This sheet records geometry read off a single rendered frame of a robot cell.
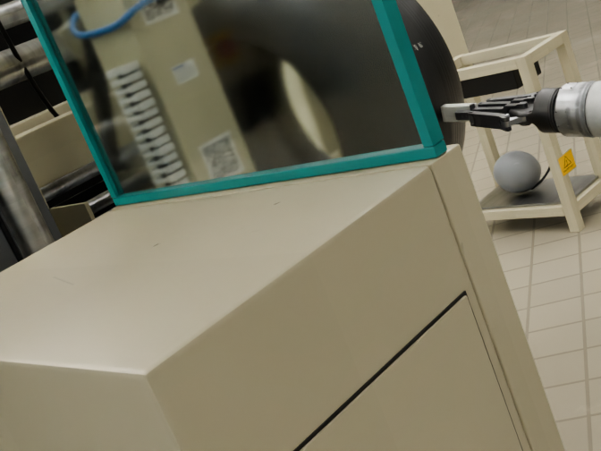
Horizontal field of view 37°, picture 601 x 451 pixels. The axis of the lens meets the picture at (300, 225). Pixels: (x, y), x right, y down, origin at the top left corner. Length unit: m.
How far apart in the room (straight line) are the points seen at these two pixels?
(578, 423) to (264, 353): 2.16
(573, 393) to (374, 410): 2.19
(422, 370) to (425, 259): 0.10
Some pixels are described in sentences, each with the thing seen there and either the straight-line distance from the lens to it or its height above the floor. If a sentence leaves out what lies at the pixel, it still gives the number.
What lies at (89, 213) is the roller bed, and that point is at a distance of 1.88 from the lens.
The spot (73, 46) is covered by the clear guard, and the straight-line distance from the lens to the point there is 1.19.
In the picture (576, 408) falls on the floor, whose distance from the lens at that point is 2.86.
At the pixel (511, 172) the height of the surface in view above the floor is 0.27.
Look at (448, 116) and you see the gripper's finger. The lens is 1.69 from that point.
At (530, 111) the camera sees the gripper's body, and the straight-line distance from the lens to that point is 1.57.
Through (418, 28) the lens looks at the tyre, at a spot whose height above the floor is 1.29.
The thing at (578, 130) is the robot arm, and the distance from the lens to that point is 1.53.
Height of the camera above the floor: 1.48
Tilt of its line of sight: 15 degrees down
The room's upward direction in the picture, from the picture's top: 22 degrees counter-clockwise
